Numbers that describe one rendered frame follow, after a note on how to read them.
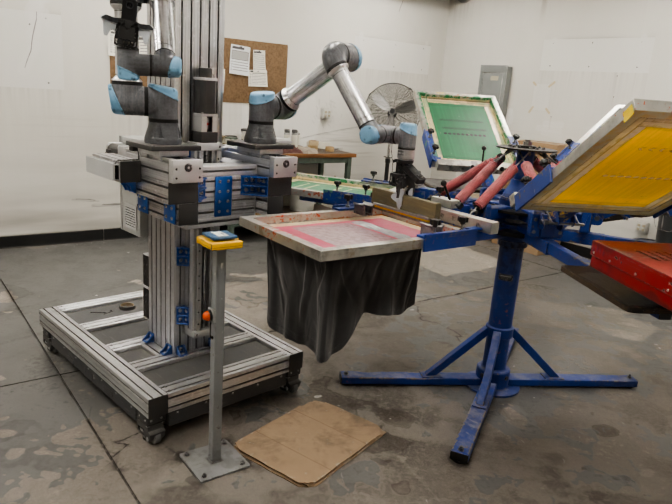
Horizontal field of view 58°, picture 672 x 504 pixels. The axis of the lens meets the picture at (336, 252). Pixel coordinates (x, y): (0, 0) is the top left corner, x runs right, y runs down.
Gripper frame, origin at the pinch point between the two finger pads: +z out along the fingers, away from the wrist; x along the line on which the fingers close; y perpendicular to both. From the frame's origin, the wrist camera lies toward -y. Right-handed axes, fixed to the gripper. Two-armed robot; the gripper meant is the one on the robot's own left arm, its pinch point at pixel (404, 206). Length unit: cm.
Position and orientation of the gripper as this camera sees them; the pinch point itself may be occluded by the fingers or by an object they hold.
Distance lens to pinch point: 267.1
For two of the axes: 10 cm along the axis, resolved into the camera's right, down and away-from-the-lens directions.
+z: -0.7, 9.6, 2.6
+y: -6.0, -2.5, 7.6
